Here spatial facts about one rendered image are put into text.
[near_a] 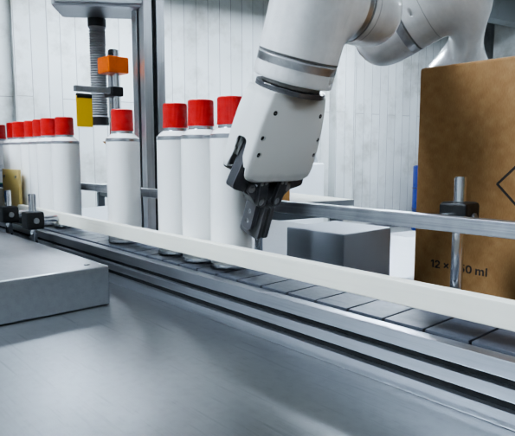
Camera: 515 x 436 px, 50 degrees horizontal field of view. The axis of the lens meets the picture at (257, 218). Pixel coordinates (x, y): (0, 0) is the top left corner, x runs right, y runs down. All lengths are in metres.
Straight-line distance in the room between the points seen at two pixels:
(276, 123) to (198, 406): 0.28
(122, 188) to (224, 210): 0.25
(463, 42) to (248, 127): 0.50
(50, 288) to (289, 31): 0.39
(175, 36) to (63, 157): 5.08
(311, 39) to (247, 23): 5.99
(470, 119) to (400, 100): 7.22
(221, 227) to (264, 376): 0.23
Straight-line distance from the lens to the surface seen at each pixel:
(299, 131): 0.59
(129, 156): 0.86
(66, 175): 1.07
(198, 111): 0.70
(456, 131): 0.68
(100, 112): 1.17
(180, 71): 6.06
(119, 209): 0.86
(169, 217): 0.75
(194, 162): 0.69
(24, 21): 5.57
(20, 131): 1.27
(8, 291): 0.67
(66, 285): 0.69
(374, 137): 7.54
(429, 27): 0.96
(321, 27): 0.55
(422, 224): 0.53
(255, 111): 0.56
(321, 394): 0.45
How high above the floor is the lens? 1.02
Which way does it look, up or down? 7 degrees down
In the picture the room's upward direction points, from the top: straight up
